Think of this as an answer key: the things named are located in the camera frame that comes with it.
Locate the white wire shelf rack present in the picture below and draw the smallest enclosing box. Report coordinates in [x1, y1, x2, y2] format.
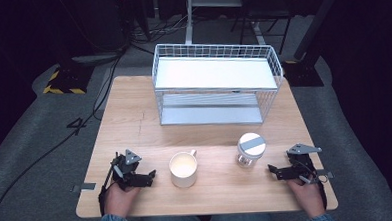
[150, 38, 286, 130]

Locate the glass jar with white lid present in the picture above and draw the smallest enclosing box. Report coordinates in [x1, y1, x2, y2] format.
[235, 132, 268, 170]

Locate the white ceramic cup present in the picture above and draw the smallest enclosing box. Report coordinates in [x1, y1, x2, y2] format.
[168, 148, 200, 190]

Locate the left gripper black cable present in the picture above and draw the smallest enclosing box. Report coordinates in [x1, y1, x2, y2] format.
[96, 158, 120, 217]

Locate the yellow black striped base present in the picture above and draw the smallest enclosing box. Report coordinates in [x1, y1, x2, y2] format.
[41, 63, 94, 97]

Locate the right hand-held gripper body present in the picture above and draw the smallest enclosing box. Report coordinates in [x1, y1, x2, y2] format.
[286, 142, 324, 185]

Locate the grey tape piece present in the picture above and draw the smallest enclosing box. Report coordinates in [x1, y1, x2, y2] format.
[315, 169, 335, 180]
[70, 182, 97, 194]

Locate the black chair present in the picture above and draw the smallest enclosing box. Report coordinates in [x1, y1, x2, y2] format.
[228, 0, 298, 58]

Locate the bundle of floor cables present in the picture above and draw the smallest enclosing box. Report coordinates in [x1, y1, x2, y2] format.
[128, 9, 190, 47]

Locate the long black floor cable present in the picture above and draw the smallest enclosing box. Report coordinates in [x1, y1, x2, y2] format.
[0, 47, 134, 221]

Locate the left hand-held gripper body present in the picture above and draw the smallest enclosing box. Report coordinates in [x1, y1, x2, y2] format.
[110, 148, 144, 191]

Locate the person's right hand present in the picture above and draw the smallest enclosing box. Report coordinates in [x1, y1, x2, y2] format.
[286, 177, 327, 220]

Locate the person's left hand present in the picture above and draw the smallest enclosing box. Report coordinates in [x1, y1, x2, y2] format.
[102, 182, 142, 220]

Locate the black metal stand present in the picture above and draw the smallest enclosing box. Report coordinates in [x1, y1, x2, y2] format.
[278, 0, 351, 90]

